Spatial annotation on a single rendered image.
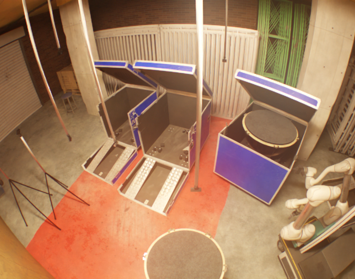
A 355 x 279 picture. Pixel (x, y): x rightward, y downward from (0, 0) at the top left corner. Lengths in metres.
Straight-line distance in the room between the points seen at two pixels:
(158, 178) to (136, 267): 1.48
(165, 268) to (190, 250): 0.27
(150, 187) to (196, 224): 0.94
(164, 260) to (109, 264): 1.16
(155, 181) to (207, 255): 1.74
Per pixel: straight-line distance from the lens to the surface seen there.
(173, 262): 1.74
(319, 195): 1.68
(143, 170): 3.16
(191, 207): 2.83
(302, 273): 2.57
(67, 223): 3.26
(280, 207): 3.14
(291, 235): 2.07
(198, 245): 1.77
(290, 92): 2.12
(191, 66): 2.22
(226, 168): 2.79
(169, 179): 2.97
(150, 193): 2.99
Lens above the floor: 2.50
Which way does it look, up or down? 41 degrees down
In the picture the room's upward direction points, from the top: 4 degrees counter-clockwise
